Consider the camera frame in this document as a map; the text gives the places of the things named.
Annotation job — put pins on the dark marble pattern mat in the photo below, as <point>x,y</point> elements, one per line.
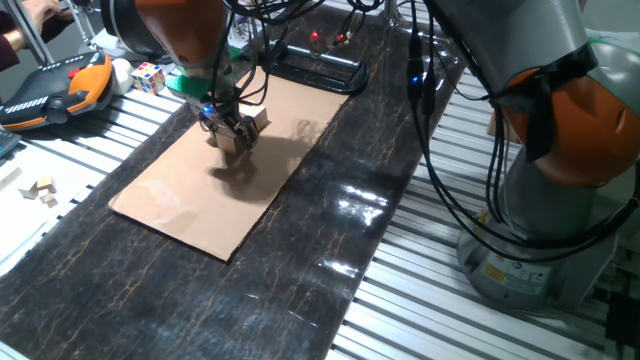
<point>325,200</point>

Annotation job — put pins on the grey metal pole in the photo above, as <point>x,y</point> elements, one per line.
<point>80,20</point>
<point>27,30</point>

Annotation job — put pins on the aluminium frame pole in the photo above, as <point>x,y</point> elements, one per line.
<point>391,10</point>

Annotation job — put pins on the small wooden stick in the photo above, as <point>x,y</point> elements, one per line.
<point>10,178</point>

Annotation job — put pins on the small black sensor board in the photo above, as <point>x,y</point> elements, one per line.
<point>315,36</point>
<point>342,37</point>

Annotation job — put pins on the white paper sheet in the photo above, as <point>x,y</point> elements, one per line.
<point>20,230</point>

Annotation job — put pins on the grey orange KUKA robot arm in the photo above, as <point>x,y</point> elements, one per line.
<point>525,50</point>

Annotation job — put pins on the taped flat cardboard box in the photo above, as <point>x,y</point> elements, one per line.
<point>495,127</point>

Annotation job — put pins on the light wooden cube block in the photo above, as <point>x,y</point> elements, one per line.
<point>257,116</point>
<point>229,142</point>

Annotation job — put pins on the Rubik's cube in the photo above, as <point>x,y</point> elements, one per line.
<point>149,78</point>

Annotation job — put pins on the person hand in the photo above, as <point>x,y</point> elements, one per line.
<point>42,12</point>

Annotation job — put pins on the orange black teach pendant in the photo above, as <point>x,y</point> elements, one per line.
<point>55,95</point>

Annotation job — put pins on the brown cardboard sheet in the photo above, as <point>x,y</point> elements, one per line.
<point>240,175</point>

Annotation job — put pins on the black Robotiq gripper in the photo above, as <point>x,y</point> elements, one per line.
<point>220,112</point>

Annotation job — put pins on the white ball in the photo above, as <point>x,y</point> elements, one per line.
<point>122,75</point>

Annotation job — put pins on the person forearm dark sleeve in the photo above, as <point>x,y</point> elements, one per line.
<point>15,42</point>

